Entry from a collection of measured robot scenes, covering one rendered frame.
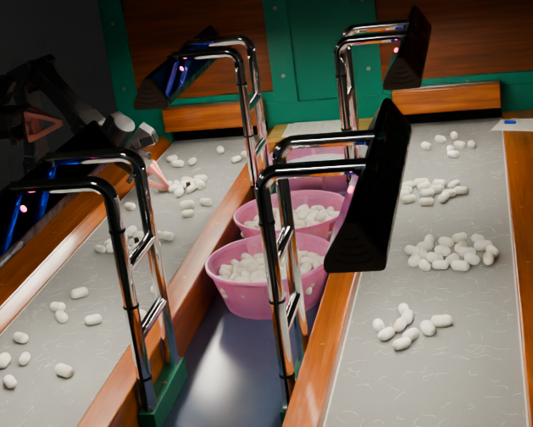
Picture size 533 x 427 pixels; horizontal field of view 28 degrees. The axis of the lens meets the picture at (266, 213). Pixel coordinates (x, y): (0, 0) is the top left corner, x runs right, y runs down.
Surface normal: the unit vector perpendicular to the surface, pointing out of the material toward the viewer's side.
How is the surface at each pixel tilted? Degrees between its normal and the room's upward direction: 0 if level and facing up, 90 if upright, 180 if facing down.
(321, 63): 90
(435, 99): 90
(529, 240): 0
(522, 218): 0
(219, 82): 90
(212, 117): 90
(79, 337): 0
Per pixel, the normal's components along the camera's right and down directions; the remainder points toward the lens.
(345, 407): -0.12, -0.94
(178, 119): -0.18, 0.35
